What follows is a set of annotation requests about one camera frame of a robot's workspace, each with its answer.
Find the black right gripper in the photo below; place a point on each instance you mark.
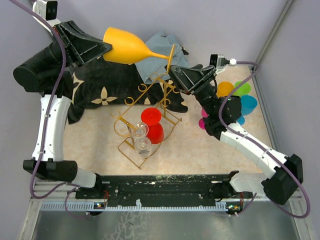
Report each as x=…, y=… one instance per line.
x=184, y=78

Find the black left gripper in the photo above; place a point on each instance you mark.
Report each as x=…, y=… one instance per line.
x=80, y=47

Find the orange yellow wine glass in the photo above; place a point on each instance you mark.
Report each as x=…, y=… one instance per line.
x=127, y=48

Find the magenta wine glass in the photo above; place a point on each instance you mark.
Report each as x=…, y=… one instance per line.
x=201, y=121

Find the green wine glass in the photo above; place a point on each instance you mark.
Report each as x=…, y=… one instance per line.
x=245, y=89

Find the red wine glass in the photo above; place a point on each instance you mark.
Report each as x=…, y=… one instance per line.
x=151, y=116

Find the blue wine glass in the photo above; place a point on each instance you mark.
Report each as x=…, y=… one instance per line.
x=248, y=104

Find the clear wine glass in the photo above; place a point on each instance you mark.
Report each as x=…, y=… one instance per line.
x=139, y=130
x=143, y=146

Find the clear wine glass front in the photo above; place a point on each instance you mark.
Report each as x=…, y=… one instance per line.
x=143, y=146

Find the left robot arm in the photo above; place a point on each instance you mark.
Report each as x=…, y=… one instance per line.
x=48, y=73

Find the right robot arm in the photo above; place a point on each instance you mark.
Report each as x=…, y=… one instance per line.
x=250, y=140

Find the black cream flower blanket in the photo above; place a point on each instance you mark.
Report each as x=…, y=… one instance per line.
x=101, y=83

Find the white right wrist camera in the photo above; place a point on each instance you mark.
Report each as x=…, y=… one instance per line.
x=220, y=62

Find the gold wire glass rack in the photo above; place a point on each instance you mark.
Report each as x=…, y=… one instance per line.
x=125, y=120

